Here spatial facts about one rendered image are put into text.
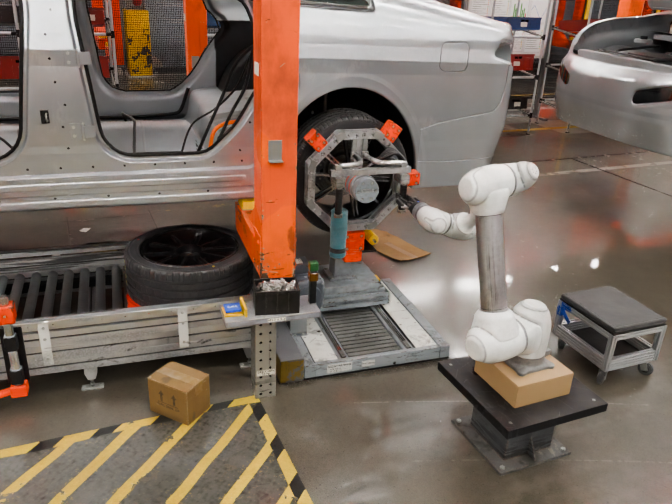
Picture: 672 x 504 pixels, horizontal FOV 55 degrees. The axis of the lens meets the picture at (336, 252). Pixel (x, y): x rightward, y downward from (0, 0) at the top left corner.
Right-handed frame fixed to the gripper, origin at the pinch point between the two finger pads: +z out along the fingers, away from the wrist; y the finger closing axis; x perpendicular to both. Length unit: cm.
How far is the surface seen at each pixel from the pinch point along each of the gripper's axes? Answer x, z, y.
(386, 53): 65, 36, 0
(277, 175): 20, -16, -69
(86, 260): -52, 73, -156
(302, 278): -42, 5, -50
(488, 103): 39, 36, 64
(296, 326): -70, 4, -53
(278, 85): 58, -16, -69
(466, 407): -83, -66, 11
